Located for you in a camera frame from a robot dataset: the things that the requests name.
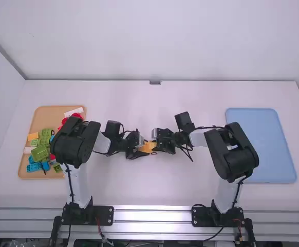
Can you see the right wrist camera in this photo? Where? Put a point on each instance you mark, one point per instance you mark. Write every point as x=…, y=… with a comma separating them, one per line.
x=154, y=133

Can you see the blue toy brick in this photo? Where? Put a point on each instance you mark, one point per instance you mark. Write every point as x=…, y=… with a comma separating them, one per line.
x=46, y=166
x=34, y=167

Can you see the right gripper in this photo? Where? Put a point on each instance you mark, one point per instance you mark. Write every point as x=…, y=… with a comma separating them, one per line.
x=166, y=140

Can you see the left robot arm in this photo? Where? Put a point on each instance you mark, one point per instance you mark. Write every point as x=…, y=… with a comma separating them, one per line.
x=72, y=146

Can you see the white toy brick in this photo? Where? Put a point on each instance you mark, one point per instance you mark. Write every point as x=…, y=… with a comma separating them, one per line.
x=73, y=111
x=28, y=150

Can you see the green toy brick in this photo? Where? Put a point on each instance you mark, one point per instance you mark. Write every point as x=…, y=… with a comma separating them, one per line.
x=57, y=168
x=39, y=153
x=45, y=134

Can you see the blue mat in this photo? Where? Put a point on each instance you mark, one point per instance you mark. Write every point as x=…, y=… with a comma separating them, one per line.
x=267, y=133

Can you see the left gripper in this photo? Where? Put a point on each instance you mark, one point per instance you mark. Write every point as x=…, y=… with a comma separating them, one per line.
x=131, y=144

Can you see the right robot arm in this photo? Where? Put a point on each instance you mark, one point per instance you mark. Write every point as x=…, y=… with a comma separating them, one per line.
x=231, y=151

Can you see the tan tray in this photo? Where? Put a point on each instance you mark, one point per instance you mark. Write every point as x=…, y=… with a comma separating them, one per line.
x=45, y=115

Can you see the silver rails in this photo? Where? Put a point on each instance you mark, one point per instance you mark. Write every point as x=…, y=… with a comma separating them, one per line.
x=152, y=218

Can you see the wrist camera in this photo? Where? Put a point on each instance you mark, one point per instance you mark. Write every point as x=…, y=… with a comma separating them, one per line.
x=141, y=142
x=154, y=133

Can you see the pile of toy bricks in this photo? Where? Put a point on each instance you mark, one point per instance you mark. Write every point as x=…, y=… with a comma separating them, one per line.
x=52, y=159

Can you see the yellow toy car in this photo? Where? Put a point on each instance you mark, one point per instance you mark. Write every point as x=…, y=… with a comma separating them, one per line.
x=147, y=148

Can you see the orange toy brick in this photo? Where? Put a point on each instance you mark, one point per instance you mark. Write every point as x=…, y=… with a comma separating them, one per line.
x=32, y=136

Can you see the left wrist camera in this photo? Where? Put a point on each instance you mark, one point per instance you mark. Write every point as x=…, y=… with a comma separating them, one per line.
x=141, y=142

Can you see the red toy brick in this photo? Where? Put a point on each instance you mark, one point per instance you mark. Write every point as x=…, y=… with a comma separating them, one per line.
x=75, y=115

